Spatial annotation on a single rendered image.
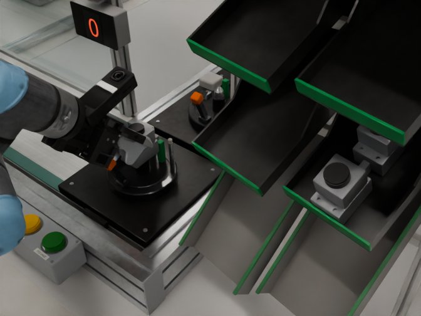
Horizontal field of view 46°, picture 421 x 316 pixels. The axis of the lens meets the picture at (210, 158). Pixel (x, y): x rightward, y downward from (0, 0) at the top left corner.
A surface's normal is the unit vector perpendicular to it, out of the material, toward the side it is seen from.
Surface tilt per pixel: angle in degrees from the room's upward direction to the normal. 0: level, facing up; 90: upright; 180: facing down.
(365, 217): 25
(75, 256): 90
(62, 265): 90
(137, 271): 0
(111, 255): 0
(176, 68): 0
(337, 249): 45
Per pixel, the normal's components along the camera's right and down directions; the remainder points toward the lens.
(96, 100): -0.14, -0.60
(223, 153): -0.32, -0.49
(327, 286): -0.53, -0.22
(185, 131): -0.01, -0.76
